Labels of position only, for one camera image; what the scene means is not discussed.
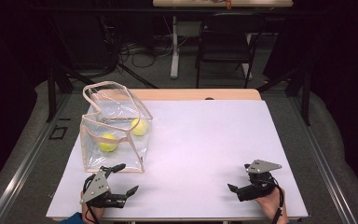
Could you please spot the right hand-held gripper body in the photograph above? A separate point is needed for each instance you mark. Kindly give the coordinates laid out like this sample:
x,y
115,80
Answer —
x,y
258,186

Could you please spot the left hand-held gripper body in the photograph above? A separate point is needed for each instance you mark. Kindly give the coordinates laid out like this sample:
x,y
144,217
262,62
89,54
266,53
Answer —
x,y
98,188

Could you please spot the clear plastic bag beige trim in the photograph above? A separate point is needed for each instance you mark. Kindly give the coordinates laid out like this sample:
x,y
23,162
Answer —
x,y
118,155

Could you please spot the yellow tennis ball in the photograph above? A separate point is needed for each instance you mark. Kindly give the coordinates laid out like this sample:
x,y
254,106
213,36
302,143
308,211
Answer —
x,y
108,143
140,127

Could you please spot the person's right hand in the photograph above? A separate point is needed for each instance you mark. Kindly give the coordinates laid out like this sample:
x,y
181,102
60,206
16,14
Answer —
x,y
268,207

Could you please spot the person's left hand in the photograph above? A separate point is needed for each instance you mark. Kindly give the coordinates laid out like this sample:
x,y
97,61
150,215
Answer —
x,y
93,214

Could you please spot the white table mat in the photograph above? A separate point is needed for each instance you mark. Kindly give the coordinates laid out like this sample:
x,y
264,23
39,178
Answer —
x,y
205,161

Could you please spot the black metal stand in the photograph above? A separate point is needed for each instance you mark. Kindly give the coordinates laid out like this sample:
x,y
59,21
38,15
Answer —
x,y
52,93
306,96

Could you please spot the black folding chair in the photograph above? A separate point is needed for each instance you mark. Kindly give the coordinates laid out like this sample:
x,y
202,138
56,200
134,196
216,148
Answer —
x,y
227,40

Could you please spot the orange object on desk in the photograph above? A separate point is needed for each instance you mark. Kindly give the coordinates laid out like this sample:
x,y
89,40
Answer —
x,y
228,4

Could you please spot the wooden desk with white legs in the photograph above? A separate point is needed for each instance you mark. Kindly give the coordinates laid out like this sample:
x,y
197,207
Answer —
x,y
223,3

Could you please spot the aluminium floor rail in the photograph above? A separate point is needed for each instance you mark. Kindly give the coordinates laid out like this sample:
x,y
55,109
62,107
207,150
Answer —
x,y
24,161
323,161

